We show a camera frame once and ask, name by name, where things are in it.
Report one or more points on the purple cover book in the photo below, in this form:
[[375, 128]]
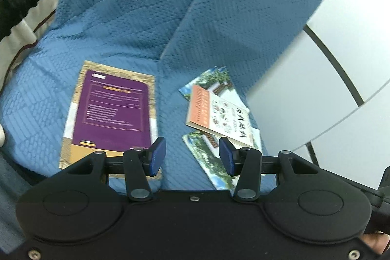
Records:
[[112, 113]]

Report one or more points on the person's right hand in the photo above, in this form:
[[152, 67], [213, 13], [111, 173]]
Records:
[[377, 241]]

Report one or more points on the white wardrobe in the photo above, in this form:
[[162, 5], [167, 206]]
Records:
[[304, 95]]

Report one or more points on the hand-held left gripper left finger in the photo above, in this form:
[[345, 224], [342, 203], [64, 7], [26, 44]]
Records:
[[156, 156]]

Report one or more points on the brown landscape painting book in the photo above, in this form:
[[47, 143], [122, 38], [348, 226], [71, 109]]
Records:
[[122, 73]]

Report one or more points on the orange and white paperback book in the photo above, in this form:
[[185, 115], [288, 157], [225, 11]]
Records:
[[219, 113]]

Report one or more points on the landscape photo cover book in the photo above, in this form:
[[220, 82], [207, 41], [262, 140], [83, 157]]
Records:
[[210, 162], [207, 78]]

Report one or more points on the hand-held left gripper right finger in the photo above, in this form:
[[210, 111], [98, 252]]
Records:
[[228, 156]]

